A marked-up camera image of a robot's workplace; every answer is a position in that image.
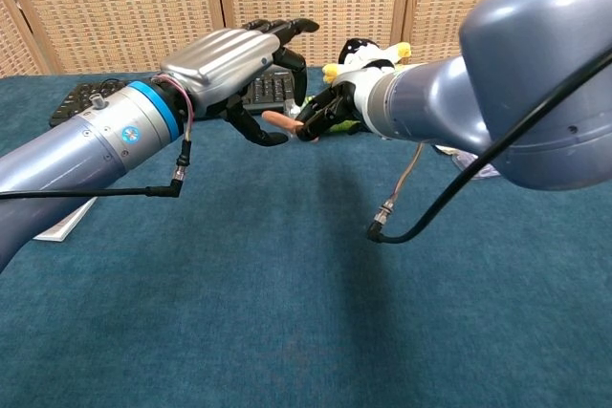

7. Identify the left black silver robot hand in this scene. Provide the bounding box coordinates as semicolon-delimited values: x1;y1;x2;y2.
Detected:
160;18;320;147

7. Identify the black white plush toy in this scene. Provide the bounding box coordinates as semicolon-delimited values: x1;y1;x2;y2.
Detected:
321;37;412;87

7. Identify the black computer keyboard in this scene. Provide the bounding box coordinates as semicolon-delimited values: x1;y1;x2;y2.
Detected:
49;66;300;128

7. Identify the blue carpet table mat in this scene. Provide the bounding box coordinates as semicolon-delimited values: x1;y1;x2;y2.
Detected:
0;66;612;408

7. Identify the clear plastic card case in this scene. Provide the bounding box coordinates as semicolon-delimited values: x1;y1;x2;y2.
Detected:
451;149;501;181

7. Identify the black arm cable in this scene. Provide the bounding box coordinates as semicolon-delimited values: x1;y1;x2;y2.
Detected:
366;47;612;244
0;138;193;201

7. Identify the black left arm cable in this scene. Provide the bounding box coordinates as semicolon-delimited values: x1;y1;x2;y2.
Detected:
0;138;193;201

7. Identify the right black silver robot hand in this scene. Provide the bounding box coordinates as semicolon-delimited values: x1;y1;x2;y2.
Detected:
292;71;383;144

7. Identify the small orange peanut-shaped object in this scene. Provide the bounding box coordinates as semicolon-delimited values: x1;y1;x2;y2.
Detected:
261;110;319;144

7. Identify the woven bamboo folding screen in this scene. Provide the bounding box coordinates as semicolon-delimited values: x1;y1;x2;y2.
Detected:
0;0;594;78

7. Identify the yellow white booklet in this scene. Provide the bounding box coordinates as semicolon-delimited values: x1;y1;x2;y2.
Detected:
33;197;97;242

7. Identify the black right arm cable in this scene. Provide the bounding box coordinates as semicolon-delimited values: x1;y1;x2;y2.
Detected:
366;47;612;244

